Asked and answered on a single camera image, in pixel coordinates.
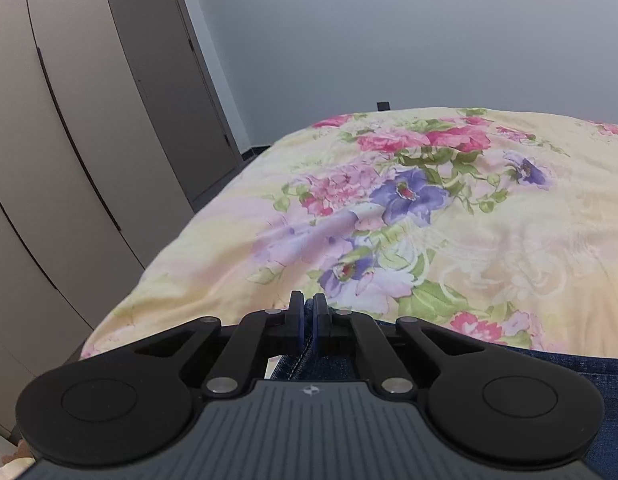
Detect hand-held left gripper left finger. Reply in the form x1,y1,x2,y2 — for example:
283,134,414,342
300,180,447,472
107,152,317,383
134,291,306,394

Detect blue denim pants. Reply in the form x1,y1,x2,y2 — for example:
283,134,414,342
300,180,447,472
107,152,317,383
266,310,618,480

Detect grey-brown door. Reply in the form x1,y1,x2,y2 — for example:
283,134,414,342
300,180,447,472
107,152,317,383
104,0,243,212

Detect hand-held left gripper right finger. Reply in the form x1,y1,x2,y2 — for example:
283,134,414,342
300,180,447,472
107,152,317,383
313,294,486,394

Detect floral yellow blanket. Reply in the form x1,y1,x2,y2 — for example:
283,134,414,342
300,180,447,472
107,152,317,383
81,106,618,362

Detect beige wardrobe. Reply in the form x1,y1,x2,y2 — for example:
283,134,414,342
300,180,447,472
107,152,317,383
0,0,196,443

